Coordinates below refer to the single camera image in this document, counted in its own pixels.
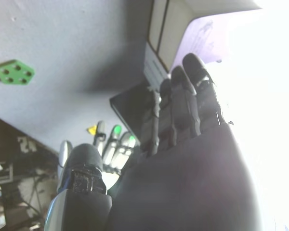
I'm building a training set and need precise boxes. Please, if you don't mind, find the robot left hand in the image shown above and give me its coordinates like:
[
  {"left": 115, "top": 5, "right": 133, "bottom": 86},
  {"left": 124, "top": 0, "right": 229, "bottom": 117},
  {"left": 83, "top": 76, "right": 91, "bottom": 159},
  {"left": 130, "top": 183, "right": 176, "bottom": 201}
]
[{"left": 44, "top": 52, "right": 264, "bottom": 231}]

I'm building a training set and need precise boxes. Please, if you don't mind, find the black book white lettering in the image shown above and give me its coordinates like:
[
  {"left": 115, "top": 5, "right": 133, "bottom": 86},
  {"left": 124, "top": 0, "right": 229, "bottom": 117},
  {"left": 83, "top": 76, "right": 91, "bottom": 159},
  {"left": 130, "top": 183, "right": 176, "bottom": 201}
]
[{"left": 109, "top": 83, "right": 157, "bottom": 147}]

